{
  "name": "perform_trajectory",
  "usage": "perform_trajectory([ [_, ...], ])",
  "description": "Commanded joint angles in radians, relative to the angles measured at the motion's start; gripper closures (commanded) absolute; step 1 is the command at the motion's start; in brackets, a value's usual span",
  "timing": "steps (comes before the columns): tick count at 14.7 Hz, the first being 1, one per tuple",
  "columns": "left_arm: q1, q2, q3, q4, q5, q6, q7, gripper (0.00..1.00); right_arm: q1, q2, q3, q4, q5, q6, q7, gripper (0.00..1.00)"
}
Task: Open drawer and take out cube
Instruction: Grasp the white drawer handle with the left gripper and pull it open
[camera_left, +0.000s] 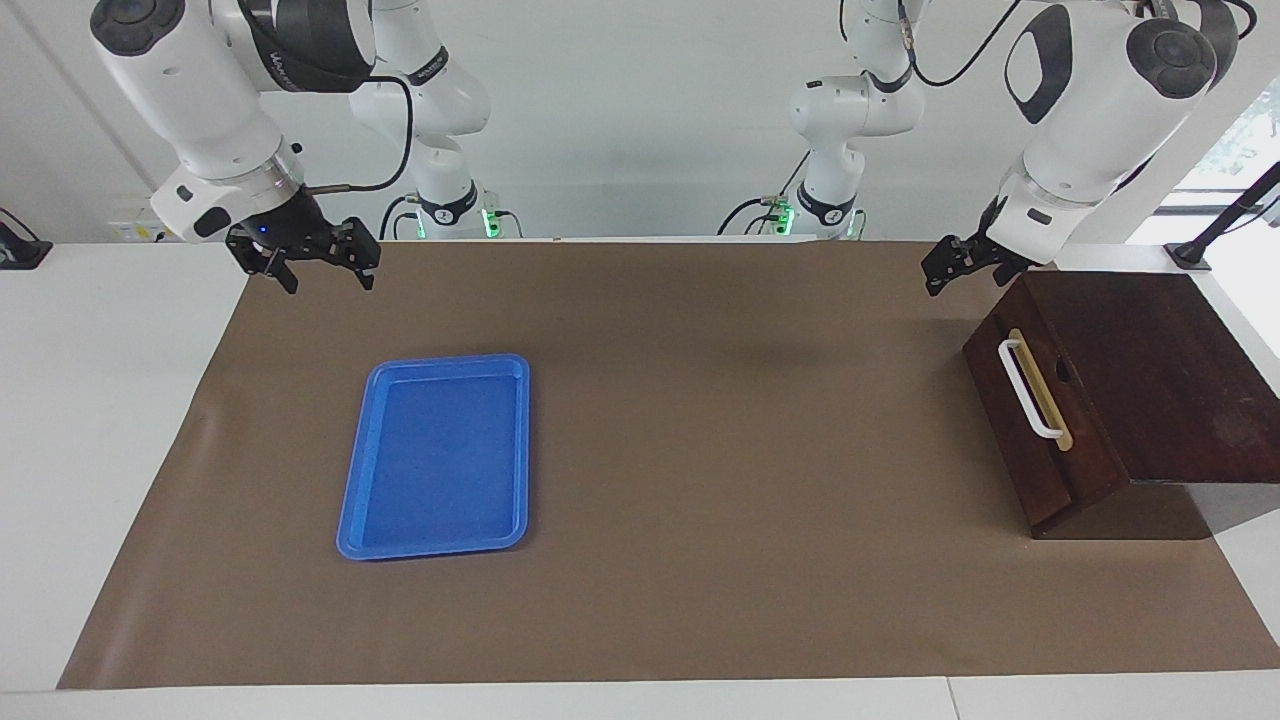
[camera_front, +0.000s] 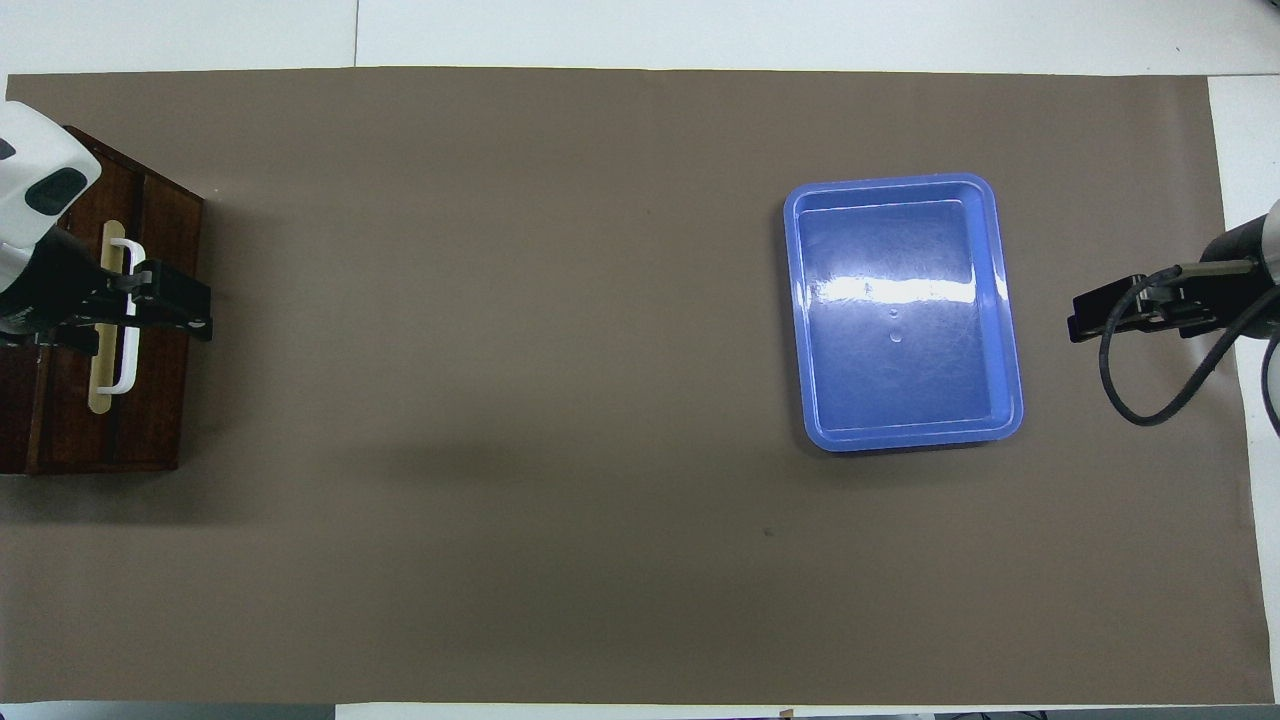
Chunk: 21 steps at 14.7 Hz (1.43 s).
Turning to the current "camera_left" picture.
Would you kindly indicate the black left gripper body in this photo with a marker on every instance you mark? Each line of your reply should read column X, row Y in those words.
column 990, row 245

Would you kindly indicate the blue plastic tray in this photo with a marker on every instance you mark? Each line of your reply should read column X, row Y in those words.
column 440, row 460

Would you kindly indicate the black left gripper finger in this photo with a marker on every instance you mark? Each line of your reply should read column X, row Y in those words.
column 950, row 255
column 1008, row 274

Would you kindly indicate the black pole stand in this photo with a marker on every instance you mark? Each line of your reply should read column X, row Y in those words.
column 1225, row 215

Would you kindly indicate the brown table mat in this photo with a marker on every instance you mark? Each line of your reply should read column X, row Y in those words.
column 700, row 500

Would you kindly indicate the black clamp mount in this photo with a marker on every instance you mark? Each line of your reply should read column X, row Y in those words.
column 20, row 250

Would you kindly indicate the window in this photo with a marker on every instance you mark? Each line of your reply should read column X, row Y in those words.
column 1240, row 140

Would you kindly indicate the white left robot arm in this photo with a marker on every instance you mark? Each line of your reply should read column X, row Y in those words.
column 1080, row 130

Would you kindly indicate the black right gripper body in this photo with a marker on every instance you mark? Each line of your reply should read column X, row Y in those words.
column 300, row 235

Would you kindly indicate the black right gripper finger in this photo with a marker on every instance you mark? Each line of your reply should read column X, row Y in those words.
column 282, row 274
column 366, row 255

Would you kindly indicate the dark wooden cabinet housing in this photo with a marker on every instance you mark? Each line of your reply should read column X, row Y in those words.
column 1170, row 380

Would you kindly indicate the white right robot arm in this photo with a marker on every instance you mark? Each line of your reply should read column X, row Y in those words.
column 190, row 90

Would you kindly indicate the white wall socket strip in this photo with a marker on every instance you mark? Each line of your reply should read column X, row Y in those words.
column 135, row 232

